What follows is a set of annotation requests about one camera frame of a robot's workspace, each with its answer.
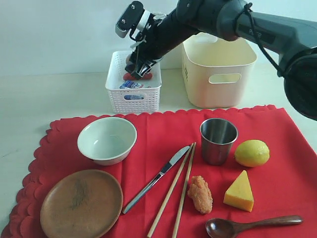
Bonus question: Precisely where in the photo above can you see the stainless steel cup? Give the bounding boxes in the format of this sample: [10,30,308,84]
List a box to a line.
[200,118,238,166]

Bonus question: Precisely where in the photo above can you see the brown wooden plate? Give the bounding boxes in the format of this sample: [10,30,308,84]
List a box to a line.
[40,170,123,238]

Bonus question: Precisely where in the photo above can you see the yellow cheese wedge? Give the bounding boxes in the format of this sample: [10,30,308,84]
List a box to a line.
[223,170,254,212]

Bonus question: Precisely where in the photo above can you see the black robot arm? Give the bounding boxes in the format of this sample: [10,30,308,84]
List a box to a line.
[115,0,317,120]

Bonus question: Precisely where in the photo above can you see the white perforated plastic basket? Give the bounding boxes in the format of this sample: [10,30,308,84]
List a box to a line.
[105,51,162,114]

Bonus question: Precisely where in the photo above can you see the fried chicken piece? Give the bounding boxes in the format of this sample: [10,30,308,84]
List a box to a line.
[187,176,213,215]

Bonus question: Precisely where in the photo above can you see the wooden chopstick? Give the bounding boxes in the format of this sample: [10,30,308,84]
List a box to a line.
[146,142,196,238]
[172,142,197,238]

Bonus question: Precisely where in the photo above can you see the silver table knife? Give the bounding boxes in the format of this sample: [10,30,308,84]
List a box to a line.
[122,145,190,214]

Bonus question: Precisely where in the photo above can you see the pale green ceramic bowl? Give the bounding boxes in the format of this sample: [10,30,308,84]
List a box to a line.
[77,117,137,166]

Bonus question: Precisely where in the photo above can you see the cream plastic bin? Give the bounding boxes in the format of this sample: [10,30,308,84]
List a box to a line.
[182,33,257,108]

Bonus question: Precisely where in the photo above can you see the dark wooden spoon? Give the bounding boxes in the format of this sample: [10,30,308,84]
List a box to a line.
[205,215,304,238]

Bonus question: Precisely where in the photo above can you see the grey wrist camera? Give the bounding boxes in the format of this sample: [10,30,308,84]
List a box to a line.
[115,0,151,38]

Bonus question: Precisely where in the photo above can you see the yellow lemon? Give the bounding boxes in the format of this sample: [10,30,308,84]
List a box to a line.
[234,139,270,168]

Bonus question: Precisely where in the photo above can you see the blue white milk carton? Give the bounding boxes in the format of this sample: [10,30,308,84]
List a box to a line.
[119,80,150,100]

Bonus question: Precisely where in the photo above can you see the red sausage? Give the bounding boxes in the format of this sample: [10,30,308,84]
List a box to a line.
[123,72,153,80]

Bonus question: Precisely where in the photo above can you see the right wooden chopstick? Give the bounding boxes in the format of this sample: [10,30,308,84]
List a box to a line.
[172,142,197,238]

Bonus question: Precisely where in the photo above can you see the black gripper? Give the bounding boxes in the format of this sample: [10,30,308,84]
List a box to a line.
[125,9,196,79]

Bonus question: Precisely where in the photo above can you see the left wooden chopstick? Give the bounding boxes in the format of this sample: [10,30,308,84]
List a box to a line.
[146,142,196,238]

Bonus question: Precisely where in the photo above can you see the red scalloped cloth mat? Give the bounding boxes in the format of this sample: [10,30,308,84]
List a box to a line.
[1,105,317,238]

